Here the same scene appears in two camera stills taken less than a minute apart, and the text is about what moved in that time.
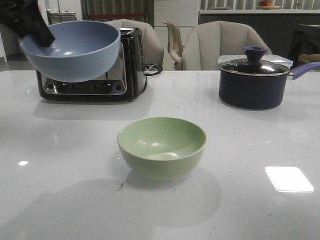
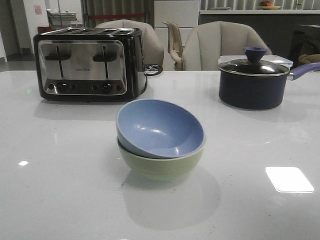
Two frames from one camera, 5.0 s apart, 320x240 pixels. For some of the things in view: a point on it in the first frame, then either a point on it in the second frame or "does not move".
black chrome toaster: x=126 y=81 does not move
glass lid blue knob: x=253 y=65 does not move
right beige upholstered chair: x=205 y=41 does not move
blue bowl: x=82 y=51 -> x=157 y=129
